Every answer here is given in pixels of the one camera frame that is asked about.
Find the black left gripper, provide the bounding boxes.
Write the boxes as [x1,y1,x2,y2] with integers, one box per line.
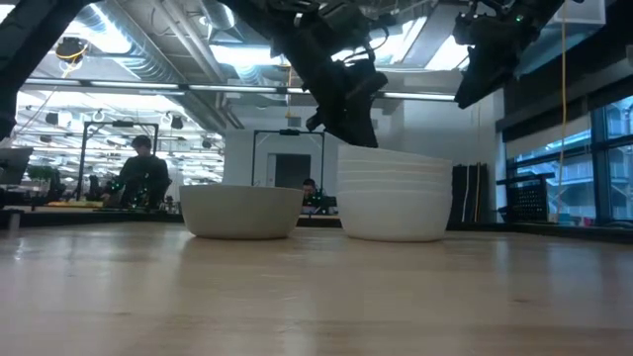
[296,46,391,148]

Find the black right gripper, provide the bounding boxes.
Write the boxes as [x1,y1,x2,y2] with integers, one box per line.
[452,9,533,111]

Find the seated person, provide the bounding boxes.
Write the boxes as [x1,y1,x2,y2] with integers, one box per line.
[300,177,338,216]

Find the black panels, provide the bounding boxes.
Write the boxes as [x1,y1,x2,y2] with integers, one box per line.
[450,163,490,224]

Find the black perforated crate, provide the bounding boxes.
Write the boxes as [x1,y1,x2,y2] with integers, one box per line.
[496,172,557,224]

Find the long ceiling light bar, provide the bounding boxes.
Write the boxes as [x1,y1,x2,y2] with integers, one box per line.
[19,76,457,103]

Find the standing person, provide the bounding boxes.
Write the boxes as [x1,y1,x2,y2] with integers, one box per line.
[100,133,173,210]

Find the dark background table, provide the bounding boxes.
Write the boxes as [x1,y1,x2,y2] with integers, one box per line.
[0,205,343,231]

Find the grey monitor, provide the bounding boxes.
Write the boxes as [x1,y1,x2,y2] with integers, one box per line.
[0,145,35,187]

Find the black frame stand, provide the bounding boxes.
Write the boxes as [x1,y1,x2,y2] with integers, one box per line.
[75,120,160,202]
[252,128,326,188]

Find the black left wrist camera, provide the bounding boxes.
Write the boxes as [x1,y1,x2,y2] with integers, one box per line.
[320,1,372,37]

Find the silver ceiling duct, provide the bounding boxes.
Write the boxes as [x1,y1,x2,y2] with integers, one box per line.
[199,0,238,31]

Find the black ceiling dome camera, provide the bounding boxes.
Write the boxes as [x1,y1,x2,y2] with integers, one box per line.
[53,36,91,64]

